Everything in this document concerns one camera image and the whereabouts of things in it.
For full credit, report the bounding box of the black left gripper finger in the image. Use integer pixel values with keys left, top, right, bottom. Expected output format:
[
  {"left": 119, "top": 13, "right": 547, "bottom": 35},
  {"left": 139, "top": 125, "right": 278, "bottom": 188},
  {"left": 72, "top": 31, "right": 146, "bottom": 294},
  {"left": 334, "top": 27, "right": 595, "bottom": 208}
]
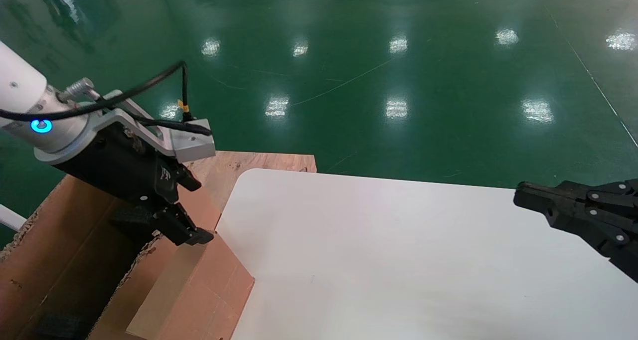
[
  {"left": 174, "top": 165, "right": 202, "bottom": 192},
  {"left": 147, "top": 200, "right": 215, "bottom": 246}
]

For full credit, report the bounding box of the large open cardboard box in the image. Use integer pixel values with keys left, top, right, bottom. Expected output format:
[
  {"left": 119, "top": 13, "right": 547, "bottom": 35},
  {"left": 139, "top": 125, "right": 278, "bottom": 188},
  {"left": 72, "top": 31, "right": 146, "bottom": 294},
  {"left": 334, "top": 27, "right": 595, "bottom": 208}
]
[{"left": 0, "top": 173, "right": 223, "bottom": 340}]

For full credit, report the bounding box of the light plywood board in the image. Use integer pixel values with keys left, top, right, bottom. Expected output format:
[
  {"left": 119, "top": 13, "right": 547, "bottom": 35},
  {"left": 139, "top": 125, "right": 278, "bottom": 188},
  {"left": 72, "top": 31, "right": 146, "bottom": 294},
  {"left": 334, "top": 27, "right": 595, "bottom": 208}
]
[{"left": 187, "top": 151, "right": 318, "bottom": 212}]

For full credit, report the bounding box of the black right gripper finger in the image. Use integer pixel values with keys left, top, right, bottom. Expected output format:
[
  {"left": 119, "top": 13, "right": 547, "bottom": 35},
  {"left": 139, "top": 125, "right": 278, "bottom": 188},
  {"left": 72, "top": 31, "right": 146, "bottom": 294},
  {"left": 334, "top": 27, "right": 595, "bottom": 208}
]
[
  {"left": 515, "top": 198, "right": 638, "bottom": 283},
  {"left": 513, "top": 179, "right": 638, "bottom": 207}
]

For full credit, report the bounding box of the black cable with yellow tag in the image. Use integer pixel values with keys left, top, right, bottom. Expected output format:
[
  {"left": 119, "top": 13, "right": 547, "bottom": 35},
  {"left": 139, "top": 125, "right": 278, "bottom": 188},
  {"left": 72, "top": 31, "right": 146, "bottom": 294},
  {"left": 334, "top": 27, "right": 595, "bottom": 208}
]
[{"left": 0, "top": 60, "right": 213, "bottom": 136}]

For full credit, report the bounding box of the small brown cardboard box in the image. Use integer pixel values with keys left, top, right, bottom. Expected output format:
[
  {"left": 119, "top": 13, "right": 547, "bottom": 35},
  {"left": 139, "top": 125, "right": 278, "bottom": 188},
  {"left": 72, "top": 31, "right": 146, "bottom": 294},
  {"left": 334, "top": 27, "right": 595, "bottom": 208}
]
[{"left": 126, "top": 230, "right": 255, "bottom": 340}]

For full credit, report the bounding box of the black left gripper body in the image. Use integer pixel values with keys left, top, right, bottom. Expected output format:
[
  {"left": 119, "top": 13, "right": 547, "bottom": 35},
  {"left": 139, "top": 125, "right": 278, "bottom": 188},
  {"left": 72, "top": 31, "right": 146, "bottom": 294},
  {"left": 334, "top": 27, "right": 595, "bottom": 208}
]
[{"left": 52, "top": 125, "right": 189, "bottom": 209}]

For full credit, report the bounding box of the silver camera mounting bracket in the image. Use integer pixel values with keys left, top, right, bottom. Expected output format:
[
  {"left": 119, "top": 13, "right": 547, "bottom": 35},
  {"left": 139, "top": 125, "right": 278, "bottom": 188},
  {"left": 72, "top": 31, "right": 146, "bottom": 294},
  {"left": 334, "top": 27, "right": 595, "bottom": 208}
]
[{"left": 92, "top": 90, "right": 180, "bottom": 157}]

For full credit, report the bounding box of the white tube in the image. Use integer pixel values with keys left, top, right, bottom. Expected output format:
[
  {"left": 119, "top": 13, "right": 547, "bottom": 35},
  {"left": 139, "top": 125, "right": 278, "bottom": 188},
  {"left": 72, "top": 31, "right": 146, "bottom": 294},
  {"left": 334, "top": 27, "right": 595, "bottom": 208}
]
[{"left": 0, "top": 204, "right": 26, "bottom": 232}]

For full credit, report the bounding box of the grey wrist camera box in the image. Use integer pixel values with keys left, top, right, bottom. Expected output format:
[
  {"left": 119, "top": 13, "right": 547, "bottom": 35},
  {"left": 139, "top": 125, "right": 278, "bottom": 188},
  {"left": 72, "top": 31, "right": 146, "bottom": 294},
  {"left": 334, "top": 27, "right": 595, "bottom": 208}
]
[{"left": 169, "top": 131, "right": 216, "bottom": 163}]

